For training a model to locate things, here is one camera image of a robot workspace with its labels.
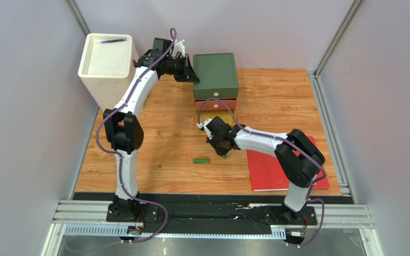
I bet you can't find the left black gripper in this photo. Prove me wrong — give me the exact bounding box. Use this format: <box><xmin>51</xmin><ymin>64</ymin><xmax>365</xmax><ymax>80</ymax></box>
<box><xmin>164</xmin><ymin>55</ymin><xmax>200</xmax><ymax>84</ymax></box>

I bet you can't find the green top drawer unit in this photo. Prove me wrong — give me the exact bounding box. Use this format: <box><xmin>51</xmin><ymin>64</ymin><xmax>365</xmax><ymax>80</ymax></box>
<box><xmin>193</xmin><ymin>53</ymin><xmax>239</xmax><ymax>100</ymax></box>

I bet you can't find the yellow bottom drawer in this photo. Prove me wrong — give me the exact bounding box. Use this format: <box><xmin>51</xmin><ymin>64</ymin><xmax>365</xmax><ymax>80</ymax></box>
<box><xmin>194</xmin><ymin>109</ymin><xmax>236</xmax><ymax>127</ymax></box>

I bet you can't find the red drawer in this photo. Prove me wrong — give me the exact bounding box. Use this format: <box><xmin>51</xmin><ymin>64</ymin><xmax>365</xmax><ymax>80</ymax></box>
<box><xmin>194</xmin><ymin>98</ymin><xmax>238</xmax><ymax>111</ymax></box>

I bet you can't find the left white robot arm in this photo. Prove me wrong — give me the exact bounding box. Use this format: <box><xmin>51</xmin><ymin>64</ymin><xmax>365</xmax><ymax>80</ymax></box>
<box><xmin>101</xmin><ymin>42</ymin><xmax>199</xmax><ymax>208</ymax></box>

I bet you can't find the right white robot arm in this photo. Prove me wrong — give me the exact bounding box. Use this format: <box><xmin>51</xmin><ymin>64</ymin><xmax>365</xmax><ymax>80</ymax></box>
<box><xmin>196</xmin><ymin>116</ymin><xmax>325</xmax><ymax>213</ymax></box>

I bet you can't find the red folder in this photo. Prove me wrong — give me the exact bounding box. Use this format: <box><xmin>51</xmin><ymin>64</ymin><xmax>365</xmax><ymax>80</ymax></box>
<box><xmin>246</xmin><ymin>135</ymin><xmax>331</xmax><ymax>193</ymax></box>

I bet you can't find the dark blue pen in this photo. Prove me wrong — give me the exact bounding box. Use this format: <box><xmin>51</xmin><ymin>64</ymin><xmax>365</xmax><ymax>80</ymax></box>
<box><xmin>100</xmin><ymin>38</ymin><xmax>127</xmax><ymax>44</ymax></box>

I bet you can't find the white drawer cabinet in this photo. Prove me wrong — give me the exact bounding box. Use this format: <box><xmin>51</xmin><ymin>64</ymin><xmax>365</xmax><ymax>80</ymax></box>
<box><xmin>78</xmin><ymin>33</ymin><xmax>139</xmax><ymax>111</ymax></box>

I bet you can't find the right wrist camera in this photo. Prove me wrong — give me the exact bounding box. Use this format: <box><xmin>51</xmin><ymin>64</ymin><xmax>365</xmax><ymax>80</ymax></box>
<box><xmin>196</xmin><ymin>121</ymin><xmax>213</xmax><ymax>139</ymax></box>

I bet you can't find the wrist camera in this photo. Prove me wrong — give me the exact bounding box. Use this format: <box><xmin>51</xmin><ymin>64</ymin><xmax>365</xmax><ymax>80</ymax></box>
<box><xmin>196</xmin><ymin>121</ymin><xmax>213</xmax><ymax>139</ymax></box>
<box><xmin>171</xmin><ymin>39</ymin><xmax>190</xmax><ymax>58</ymax></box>

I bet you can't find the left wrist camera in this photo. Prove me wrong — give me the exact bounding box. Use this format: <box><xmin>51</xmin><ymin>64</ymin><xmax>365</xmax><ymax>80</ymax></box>
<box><xmin>171</xmin><ymin>39</ymin><xmax>190</xmax><ymax>58</ymax></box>

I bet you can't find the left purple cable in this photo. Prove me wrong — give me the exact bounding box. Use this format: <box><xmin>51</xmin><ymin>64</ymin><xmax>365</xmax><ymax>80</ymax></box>
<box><xmin>64</xmin><ymin>28</ymin><xmax>178</xmax><ymax>249</ymax></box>

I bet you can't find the purple cable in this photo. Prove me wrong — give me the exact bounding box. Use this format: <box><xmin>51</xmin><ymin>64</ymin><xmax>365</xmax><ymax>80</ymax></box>
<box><xmin>196</xmin><ymin>98</ymin><xmax>328</xmax><ymax>248</ymax></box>
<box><xmin>64</xmin><ymin>28</ymin><xmax>178</xmax><ymax>249</ymax></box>

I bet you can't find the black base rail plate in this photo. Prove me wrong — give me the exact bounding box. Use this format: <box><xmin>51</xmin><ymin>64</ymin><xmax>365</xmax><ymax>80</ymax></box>
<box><xmin>73</xmin><ymin>193</ymin><xmax>354</xmax><ymax>235</ymax></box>

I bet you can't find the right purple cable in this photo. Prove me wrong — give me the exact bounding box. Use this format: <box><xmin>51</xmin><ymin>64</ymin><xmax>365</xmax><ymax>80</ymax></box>
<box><xmin>196</xmin><ymin>98</ymin><xmax>328</xmax><ymax>248</ymax></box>

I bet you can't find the aluminium frame rail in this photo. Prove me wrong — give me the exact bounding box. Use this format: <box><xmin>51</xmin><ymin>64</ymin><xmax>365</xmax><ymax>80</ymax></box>
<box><xmin>43</xmin><ymin>194</ymin><xmax>383</xmax><ymax>255</ymax></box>

